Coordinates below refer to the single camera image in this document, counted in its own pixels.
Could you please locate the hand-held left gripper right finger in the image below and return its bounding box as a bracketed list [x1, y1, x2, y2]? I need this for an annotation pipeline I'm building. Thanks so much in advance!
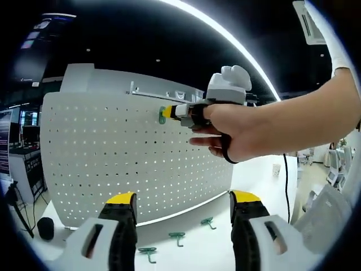
[229, 190, 311, 271]

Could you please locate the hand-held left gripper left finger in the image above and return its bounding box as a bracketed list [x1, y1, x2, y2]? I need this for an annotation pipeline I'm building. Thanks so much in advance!
[60, 191, 139, 271]

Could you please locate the green hook assembly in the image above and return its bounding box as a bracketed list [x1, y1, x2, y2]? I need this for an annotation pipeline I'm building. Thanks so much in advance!
[138, 246, 158, 264]
[158, 106, 169, 125]
[200, 217, 218, 230]
[168, 231, 186, 247]

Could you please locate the white perforated mounting plate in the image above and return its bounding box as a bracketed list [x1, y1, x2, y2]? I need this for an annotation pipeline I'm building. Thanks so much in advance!
[41, 90, 235, 227]

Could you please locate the person's right hand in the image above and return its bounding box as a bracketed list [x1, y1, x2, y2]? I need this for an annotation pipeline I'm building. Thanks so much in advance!
[189, 103, 273, 165]

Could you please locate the long ceiling light strip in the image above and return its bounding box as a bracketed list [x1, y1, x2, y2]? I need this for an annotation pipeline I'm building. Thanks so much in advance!
[157, 0, 283, 103]

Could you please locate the black cylindrical object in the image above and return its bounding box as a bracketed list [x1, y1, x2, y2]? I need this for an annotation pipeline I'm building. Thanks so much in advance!
[37, 217, 55, 241]

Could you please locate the white mesh office chair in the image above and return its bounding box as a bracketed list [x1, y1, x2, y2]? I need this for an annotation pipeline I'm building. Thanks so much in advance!
[293, 183, 356, 252]

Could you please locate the ceiling air conditioner unit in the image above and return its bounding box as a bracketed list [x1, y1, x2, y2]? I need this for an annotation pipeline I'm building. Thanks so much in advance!
[292, 0, 328, 46]

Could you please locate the black-front counter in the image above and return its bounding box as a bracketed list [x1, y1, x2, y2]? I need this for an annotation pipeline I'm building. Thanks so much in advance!
[8, 146, 47, 204]

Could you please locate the black tripod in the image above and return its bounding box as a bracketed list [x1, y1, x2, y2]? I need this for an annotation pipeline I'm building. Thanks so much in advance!
[5, 182, 36, 239]

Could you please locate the person's white shirt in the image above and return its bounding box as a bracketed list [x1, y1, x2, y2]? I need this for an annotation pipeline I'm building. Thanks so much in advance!
[304, 0, 361, 75]

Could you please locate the large dark wall screen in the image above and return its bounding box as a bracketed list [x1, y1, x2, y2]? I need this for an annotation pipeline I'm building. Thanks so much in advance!
[13, 12, 77, 83]

